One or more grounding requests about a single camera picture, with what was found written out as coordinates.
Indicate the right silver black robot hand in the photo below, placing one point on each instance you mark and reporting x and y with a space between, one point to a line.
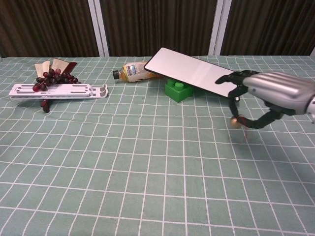
278 88

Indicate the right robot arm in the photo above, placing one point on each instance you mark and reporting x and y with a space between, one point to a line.
312 110

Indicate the dark brown curtain panel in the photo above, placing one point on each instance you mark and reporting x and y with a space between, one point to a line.
270 24
160 22
49 24

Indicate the green toy building block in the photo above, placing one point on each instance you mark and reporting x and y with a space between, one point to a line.
176 92

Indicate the yellow drink plastic bottle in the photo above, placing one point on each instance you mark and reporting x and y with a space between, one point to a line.
130 71

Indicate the green checkered tablecloth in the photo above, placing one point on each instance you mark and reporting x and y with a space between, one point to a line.
147 172

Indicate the white folding stand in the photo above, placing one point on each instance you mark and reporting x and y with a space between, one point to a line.
69 91

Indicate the beige folding fan red ribs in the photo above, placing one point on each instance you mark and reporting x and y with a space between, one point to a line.
57 64

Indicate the dark red grape bunch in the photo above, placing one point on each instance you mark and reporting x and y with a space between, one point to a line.
51 73

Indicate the white frame post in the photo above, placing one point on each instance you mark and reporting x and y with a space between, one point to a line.
219 27
98 27

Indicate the white board black frame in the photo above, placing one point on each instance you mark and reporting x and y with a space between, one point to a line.
187 68

